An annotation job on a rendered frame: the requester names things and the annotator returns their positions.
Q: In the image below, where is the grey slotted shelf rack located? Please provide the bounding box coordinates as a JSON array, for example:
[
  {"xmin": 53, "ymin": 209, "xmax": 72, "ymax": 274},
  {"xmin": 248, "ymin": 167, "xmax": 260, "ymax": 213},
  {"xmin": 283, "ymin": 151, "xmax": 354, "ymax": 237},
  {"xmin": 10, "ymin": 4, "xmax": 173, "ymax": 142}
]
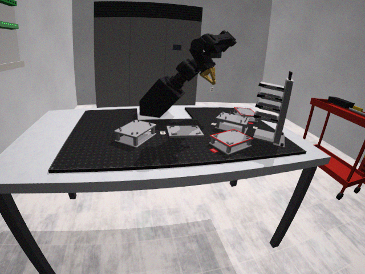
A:
[{"xmin": 253, "ymin": 80, "xmax": 293, "ymax": 144}]

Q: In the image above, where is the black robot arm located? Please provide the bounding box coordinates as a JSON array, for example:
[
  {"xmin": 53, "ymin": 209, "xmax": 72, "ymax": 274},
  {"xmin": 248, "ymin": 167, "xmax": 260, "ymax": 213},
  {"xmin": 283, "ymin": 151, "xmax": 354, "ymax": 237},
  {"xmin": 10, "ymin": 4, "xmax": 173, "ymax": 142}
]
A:
[{"xmin": 165, "ymin": 30, "xmax": 237, "ymax": 94}]

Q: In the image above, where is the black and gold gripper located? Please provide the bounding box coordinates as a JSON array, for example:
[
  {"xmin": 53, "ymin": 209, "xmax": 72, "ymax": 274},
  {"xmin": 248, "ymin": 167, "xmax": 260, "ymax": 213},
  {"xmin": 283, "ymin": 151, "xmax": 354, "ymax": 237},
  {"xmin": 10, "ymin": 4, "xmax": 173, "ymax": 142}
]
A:
[{"xmin": 194, "ymin": 55, "xmax": 216, "ymax": 85}]

